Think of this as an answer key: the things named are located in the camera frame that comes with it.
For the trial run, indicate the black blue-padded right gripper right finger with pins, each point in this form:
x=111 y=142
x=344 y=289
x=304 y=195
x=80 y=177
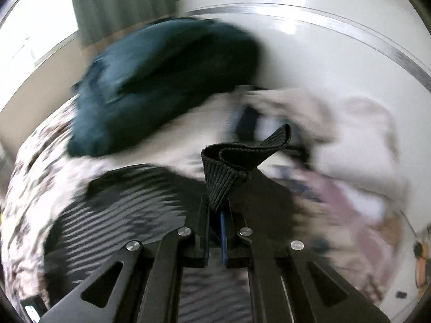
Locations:
x=288 y=282

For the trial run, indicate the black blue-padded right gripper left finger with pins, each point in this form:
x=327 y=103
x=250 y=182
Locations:
x=140 y=282

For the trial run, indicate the black grey-striped sweater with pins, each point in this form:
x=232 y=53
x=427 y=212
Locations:
x=144 y=203

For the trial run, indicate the beige and navy clothes pile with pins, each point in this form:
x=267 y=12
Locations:
x=261 y=112

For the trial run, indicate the floral bed blanket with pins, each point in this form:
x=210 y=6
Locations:
x=46 y=180

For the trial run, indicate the white crumpled garment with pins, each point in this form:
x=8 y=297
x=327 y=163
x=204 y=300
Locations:
x=363 y=159

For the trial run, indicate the dark teal velvet duvet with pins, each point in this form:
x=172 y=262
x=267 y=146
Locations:
x=153 y=75

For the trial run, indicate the white bed headboard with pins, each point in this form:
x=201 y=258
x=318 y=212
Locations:
x=336 y=48

